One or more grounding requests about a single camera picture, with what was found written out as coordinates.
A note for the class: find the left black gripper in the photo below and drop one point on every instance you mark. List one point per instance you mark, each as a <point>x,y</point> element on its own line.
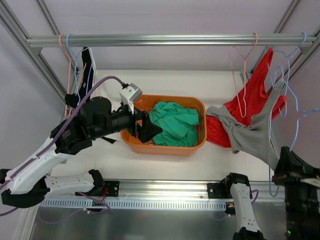
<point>139,126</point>

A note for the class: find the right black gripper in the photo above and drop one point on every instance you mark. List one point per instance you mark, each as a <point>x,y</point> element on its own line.
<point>289,178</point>

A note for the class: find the blue wire hanger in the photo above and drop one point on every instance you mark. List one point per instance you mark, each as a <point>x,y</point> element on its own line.
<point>303,112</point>
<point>77,76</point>

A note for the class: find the green tank top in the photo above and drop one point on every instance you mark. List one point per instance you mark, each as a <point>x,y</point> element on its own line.
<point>177,122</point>

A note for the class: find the grey tank top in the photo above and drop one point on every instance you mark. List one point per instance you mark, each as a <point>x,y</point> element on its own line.
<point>253,139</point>

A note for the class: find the white tank top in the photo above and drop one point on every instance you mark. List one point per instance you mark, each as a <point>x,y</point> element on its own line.
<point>109,89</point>

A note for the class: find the pink wire hanger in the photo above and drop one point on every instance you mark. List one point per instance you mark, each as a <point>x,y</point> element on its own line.
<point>242,75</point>
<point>70,76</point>

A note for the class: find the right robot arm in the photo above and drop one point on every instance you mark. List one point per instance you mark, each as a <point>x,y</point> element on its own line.
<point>301,210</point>

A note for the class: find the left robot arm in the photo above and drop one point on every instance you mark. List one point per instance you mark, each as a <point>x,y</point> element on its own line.
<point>29,184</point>

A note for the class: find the black tank top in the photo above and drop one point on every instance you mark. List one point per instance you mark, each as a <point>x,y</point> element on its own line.
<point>87,81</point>

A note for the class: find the orange plastic basket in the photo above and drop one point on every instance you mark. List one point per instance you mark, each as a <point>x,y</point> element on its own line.
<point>147,102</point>

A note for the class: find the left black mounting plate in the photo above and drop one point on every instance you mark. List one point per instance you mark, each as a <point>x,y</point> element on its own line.
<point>111,189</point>

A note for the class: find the black mounting plate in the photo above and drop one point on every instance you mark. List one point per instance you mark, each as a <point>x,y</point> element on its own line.
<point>217,191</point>
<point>111,189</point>

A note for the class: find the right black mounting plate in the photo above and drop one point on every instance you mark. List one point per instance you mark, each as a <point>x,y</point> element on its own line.
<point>217,191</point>

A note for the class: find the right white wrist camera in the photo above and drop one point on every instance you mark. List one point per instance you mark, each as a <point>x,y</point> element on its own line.
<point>313,181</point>

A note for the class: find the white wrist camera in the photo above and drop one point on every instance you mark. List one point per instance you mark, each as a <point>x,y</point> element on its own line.
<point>313,181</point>
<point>129,94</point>

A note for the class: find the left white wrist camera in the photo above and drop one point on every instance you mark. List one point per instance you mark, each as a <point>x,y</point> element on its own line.
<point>129,94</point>

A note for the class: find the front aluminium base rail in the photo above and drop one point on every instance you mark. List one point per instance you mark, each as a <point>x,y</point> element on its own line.
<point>177,190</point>

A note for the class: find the white slotted cable duct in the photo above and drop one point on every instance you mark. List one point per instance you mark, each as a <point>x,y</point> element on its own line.
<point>136,204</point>

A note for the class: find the aluminium hanging rail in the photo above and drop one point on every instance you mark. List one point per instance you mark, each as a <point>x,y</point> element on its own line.
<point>144,40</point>

